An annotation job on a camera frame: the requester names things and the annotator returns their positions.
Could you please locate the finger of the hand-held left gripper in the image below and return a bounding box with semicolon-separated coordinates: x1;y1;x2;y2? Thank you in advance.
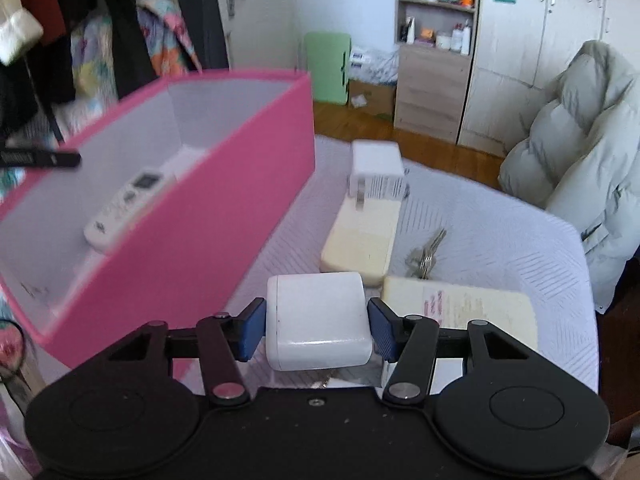
0;147;82;171

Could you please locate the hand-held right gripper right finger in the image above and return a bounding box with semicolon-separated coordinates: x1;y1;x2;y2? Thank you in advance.
367;297;531;407

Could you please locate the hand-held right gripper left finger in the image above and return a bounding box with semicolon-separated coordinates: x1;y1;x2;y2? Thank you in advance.
107;297;266;408

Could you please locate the white square charger block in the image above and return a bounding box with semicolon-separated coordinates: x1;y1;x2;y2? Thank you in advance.
266;272;375;372

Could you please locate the bunch of metal keys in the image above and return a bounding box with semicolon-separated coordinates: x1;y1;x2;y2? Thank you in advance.
404;227;448;281

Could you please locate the pink storage box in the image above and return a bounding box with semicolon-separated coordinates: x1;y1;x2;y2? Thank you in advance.
0;69;317;368

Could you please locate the cream remote with white buttons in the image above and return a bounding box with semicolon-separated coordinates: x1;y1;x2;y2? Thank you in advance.
320;195;403;288

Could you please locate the white remote control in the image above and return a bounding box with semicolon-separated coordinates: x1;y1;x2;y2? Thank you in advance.
82;170;178;253

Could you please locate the cream remote with large screen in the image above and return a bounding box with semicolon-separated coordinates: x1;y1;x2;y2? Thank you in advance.
381;275;540;396

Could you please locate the white charger with label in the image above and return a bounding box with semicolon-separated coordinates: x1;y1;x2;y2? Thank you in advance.
348;140;408;209

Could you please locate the white fluffy cloth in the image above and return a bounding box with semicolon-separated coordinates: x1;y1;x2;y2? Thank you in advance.
0;0;45;66

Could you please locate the white patterned bed sheet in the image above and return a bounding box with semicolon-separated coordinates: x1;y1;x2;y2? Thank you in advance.
215;135;601;396

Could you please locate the black hanging garment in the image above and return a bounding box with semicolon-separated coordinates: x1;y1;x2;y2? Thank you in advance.
0;0;231;126

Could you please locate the floral quilt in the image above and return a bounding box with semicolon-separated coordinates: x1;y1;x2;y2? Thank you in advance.
70;0;203;106

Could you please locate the cardboard box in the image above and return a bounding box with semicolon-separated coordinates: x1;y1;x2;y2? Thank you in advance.
347;77;398;121

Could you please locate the wooden shelf unit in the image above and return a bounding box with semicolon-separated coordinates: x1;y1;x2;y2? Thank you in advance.
393;0;483;145

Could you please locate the white door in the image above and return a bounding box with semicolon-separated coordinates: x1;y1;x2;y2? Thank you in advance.
210;0;301;71

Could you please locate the grey-green puffer jacket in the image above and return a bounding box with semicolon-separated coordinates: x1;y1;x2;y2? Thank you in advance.
498;39;640;315

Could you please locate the plastic bag of packs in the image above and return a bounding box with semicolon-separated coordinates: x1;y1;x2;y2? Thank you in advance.
350;45;401;86

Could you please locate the green folding table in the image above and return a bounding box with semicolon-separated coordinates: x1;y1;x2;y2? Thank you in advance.
302;31;352;107

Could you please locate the light wooden wardrobe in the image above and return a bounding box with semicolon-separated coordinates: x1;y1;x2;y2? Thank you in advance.
457;0;631;158

